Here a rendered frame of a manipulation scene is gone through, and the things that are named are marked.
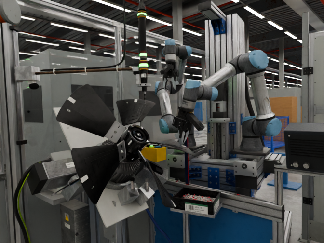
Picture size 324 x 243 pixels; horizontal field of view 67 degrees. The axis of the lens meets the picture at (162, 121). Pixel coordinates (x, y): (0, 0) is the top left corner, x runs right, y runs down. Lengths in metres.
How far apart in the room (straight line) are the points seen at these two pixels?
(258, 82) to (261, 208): 0.71
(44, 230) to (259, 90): 1.60
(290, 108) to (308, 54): 6.33
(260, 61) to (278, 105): 7.58
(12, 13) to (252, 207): 1.60
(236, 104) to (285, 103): 7.13
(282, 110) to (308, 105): 6.36
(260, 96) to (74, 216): 1.24
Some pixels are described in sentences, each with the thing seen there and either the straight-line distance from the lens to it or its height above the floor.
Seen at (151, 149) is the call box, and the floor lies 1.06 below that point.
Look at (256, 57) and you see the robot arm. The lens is 1.54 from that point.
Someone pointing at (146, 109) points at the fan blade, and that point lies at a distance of 1.34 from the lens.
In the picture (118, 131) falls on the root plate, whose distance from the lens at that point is 1.17.
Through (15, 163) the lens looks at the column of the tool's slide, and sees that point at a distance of 1.51.
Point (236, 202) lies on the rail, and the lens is 1.42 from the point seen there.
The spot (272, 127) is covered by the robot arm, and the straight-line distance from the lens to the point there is 1.61.
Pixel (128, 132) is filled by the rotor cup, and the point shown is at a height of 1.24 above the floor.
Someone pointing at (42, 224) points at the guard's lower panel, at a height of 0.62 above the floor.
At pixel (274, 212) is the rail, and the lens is 1.36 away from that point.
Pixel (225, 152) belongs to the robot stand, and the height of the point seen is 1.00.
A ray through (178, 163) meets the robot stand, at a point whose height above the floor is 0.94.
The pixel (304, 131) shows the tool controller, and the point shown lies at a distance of 1.19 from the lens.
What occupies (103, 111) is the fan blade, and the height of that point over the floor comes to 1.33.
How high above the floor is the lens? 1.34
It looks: 3 degrees down
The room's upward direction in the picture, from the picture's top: 2 degrees counter-clockwise
